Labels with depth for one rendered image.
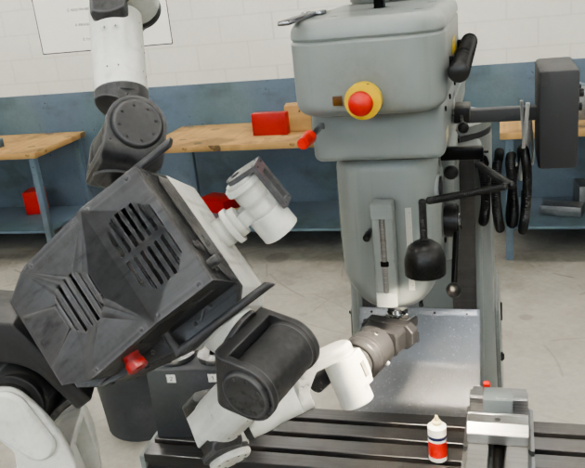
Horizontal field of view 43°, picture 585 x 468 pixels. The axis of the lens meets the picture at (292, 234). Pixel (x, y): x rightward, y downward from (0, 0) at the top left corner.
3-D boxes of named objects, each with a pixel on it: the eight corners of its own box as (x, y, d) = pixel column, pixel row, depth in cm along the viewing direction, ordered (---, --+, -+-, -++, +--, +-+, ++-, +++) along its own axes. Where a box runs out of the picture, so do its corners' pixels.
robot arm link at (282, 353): (245, 435, 115) (287, 396, 106) (203, 394, 116) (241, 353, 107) (283, 390, 124) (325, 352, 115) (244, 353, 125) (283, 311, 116)
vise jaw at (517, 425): (528, 448, 151) (528, 431, 150) (466, 442, 155) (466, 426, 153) (528, 430, 156) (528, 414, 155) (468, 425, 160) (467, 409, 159)
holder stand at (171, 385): (246, 438, 176) (235, 364, 169) (158, 438, 180) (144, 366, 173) (255, 409, 187) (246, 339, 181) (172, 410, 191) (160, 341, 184)
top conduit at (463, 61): (470, 82, 119) (469, 59, 118) (443, 84, 120) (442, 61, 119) (477, 48, 160) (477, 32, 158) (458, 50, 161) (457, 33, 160)
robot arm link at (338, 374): (374, 330, 144) (345, 356, 135) (396, 379, 145) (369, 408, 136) (329, 339, 151) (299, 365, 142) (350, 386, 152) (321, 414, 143)
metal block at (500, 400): (513, 425, 157) (513, 401, 155) (483, 423, 159) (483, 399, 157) (513, 411, 162) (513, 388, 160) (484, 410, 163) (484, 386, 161)
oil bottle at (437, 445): (447, 464, 159) (445, 421, 156) (427, 462, 161) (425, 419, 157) (448, 452, 163) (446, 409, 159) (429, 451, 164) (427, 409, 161)
